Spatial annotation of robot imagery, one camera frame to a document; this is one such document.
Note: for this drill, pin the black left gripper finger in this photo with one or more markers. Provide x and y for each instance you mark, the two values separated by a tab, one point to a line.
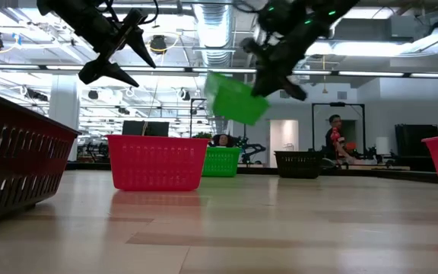
103	70
140	34

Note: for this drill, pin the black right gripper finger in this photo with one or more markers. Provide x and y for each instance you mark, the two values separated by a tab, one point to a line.
266	83
293	89

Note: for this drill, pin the green slotted plastic basket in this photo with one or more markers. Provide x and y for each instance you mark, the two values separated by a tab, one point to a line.
238	102
221	163

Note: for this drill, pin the black slotted plastic basket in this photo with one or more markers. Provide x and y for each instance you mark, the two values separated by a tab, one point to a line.
299	164

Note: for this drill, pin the dark red basket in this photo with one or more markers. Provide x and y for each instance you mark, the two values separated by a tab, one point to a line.
13	160

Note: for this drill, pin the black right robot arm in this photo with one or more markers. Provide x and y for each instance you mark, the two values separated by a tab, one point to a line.
280	15

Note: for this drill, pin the black background robot arm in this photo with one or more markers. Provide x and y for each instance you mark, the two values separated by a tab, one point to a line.
253	149

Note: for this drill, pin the white door panel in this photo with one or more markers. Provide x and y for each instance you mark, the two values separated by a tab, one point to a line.
283	141

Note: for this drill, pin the small red object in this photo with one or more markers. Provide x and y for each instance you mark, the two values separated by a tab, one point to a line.
335	135

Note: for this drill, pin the white building column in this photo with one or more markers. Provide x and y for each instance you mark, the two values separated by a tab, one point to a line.
64	122

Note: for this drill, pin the person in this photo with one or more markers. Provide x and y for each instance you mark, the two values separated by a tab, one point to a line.
335	152
223	140

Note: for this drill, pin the black computer monitor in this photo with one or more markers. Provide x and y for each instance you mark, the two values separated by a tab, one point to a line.
145	128

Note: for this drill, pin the long ceiling light strip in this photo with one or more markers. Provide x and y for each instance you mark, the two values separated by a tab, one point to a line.
371	74

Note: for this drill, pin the green leafy plant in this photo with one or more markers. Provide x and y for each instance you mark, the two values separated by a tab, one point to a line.
204	135

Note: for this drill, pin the black cabinet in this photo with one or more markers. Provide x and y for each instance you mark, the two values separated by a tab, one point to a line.
416	144

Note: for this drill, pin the black metal frame stand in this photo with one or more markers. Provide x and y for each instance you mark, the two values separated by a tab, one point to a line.
200	100
337	104

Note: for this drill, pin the silver round ceiling duct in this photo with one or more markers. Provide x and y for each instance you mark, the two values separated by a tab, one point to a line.
214	34

